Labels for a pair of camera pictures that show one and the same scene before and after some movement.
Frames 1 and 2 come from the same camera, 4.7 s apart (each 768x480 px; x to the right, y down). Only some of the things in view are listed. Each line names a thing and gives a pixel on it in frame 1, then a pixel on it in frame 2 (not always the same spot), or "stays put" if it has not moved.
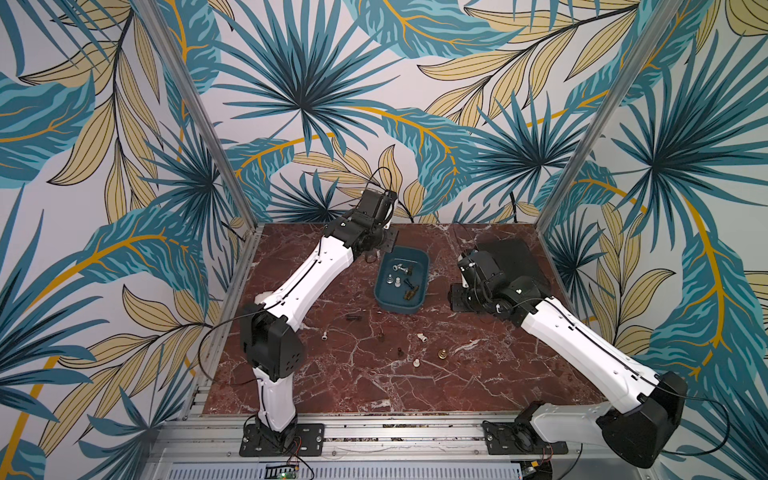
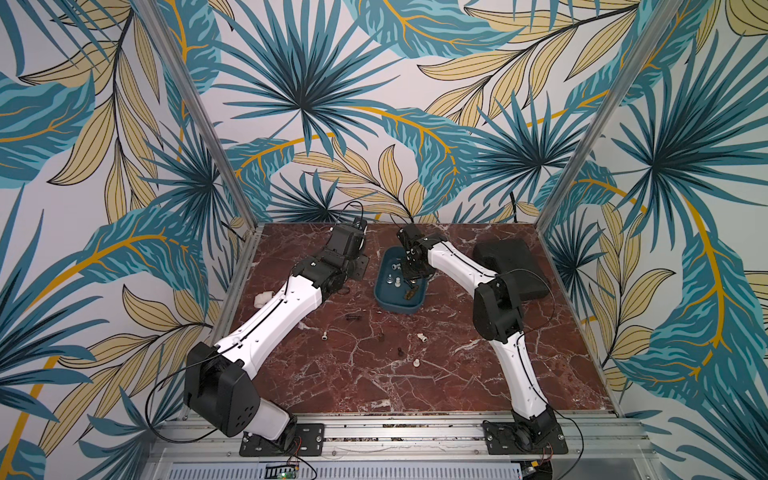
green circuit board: (285, 472) stays put
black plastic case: (517, 258) stays put
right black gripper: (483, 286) -> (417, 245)
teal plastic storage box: (402, 278) stays put
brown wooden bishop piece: (410, 293) stays put
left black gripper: (389, 244) -> (362, 262)
